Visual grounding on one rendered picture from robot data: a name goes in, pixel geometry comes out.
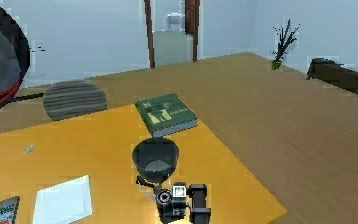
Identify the small grey flat object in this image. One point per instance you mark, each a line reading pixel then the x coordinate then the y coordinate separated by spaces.
pixel 28 149

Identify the dark brown furniture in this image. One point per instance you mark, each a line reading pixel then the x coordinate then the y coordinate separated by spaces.
pixel 340 77

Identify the dark house plant green pot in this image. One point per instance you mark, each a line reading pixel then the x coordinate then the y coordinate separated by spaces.
pixel 283 43

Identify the grey striped round pouf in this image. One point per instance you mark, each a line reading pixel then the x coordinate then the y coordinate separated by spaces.
pixel 74 99

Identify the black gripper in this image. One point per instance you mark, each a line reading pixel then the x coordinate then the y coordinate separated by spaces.
pixel 163 198

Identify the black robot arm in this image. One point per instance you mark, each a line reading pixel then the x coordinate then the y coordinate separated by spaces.
pixel 199 200

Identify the yellow table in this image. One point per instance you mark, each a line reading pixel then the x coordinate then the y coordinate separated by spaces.
pixel 87 146

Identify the dark grey bowl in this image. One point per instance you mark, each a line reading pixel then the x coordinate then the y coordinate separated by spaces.
pixel 155 160

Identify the black and red round chair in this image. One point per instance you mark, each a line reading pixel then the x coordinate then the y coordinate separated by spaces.
pixel 3 56

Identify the white paper sheet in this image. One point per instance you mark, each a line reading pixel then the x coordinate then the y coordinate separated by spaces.
pixel 63 202

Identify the grey remote control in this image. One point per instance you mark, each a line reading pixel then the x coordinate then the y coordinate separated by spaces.
pixel 7 210

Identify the green book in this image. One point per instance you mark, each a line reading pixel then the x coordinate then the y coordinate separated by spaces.
pixel 165 114

